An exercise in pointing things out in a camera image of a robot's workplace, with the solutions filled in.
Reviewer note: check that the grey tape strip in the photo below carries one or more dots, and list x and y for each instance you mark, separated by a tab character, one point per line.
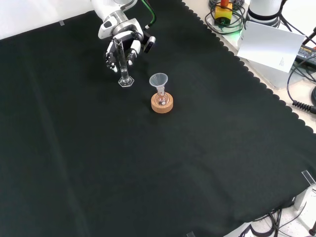
62	23

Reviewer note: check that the white bench bracket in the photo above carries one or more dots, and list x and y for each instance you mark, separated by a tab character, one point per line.
302	197

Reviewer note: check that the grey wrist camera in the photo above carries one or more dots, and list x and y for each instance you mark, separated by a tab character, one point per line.
149	44

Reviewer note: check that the round-bottom glass flask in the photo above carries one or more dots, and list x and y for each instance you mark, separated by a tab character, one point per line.
162	98

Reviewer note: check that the clear plastic funnel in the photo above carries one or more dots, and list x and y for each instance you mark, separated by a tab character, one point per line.
158	81

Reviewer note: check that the clear glass graduated cylinder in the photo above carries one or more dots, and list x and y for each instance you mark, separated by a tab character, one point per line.
122	65

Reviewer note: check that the black power adapter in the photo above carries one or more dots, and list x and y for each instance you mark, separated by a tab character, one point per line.
306	53

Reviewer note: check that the clear cloth clip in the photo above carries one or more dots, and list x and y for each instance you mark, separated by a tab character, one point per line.
190	234
308	177

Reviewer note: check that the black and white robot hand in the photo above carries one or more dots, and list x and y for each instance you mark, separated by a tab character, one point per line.
134	47

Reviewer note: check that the yellow stop button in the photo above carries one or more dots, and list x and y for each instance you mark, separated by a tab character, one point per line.
223	13

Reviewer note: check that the black cloth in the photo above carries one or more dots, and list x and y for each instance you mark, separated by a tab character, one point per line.
123	160

